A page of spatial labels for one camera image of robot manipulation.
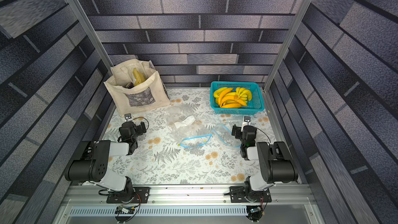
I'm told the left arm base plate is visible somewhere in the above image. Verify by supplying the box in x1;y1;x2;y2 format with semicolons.
106;187;151;204

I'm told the teal plastic basket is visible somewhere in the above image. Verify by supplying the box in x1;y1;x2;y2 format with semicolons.
210;82;264;115

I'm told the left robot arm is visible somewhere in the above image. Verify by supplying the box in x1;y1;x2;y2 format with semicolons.
64;120;149;200

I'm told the orange-yellow banana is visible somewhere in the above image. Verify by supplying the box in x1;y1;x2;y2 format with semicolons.
218;88;233;106
221;103;242;109

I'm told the aluminium front rail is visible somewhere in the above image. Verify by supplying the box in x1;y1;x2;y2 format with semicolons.
61;184;316;206

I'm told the aluminium frame post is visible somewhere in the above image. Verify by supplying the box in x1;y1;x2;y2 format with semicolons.
263;0;312;93
66;0;113;75

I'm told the left circuit board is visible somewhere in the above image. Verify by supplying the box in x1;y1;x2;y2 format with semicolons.
115;205;136;216

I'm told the zip-top bag of bananas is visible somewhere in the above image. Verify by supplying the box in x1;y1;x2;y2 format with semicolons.
211;115;244;152
163;104;212;149

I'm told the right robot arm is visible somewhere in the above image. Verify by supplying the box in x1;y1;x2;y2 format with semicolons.
230;125;299;202

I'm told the yellow item in tote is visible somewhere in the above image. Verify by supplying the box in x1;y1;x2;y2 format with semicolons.
132;68;146;87

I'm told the circuit board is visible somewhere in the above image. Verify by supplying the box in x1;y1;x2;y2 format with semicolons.
247;206;263;221
115;205;136;216

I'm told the right circuit board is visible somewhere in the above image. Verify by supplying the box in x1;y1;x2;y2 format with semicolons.
247;206;263;221

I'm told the left aluminium frame post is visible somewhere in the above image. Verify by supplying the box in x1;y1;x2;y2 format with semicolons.
66;0;113;75

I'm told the beige canvas tote bag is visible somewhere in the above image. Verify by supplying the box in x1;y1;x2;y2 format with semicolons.
104;59;171;117

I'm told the right aluminium frame post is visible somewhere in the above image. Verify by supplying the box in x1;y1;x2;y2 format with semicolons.
263;0;312;93

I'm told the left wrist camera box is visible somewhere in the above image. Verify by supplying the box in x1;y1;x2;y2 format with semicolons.
124;114;132;121

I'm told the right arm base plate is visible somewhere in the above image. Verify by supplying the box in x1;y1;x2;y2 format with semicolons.
225;186;272;203

